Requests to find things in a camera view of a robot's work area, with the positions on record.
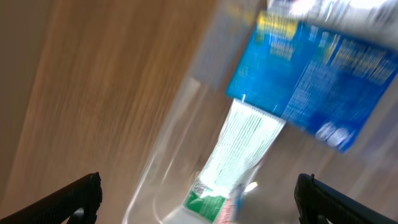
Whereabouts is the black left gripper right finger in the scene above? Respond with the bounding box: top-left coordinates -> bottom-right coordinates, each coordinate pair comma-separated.
294,174 -> 397,224

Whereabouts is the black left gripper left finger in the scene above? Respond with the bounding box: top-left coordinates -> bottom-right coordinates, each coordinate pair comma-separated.
1,172 -> 103,224

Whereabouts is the clear plastic container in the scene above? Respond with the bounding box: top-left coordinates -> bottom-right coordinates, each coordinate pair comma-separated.
123,1 -> 397,223

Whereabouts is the white green medicine box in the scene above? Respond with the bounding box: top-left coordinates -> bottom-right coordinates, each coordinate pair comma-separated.
181,100 -> 285,224

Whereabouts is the blue medicine box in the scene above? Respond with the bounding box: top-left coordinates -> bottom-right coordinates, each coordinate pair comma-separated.
226,11 -> 397,152

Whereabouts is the white Hansaplast plaster box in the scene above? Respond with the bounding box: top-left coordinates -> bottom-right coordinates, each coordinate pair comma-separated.
267,0 -> 397,50

